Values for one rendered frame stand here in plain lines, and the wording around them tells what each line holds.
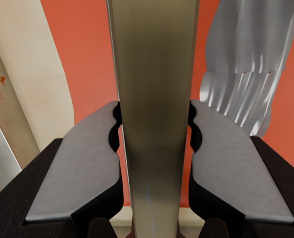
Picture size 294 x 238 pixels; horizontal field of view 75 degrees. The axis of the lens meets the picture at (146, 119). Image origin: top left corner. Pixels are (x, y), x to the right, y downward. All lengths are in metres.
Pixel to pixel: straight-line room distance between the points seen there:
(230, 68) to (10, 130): 0.21
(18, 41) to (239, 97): 0.21
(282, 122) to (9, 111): 0.27
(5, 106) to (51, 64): 0.06
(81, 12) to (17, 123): 0.12
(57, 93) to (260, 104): 0.20
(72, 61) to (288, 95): 0.21
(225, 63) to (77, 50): 0.13
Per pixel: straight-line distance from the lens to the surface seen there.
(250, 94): 0.21
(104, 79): 0.19
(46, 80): 0.21
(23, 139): 0.24
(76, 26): 0.18
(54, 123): 0.23
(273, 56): 0.20
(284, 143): 0.27
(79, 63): 0.19
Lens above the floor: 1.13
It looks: 58 degrees down
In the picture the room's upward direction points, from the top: 178 degrees counter-clockwise
